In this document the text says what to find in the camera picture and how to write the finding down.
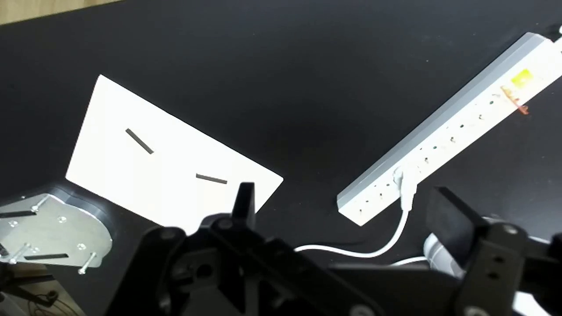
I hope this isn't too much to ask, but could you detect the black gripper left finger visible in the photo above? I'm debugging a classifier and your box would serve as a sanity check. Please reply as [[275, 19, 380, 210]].
[[104, 180, 377, 316]]

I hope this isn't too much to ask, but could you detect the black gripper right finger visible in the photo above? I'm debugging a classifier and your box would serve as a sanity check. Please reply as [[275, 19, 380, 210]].
[[421, 184, 562, 316]]

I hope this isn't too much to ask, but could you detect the white power strip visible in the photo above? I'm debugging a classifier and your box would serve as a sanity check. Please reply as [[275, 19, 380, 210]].
[[336, 31, 562, 227]]

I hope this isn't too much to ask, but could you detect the white round power adapter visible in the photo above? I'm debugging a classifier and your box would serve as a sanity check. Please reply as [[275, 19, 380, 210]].
[[422, 231, 472, 277]]

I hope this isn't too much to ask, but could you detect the white flat board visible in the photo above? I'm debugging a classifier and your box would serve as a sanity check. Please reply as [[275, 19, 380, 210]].
[[64, 73, 287, 233]]

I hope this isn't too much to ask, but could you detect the white cable with plug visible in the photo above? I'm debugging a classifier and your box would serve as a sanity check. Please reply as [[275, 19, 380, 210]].
[[292, 164, 433, 268]]

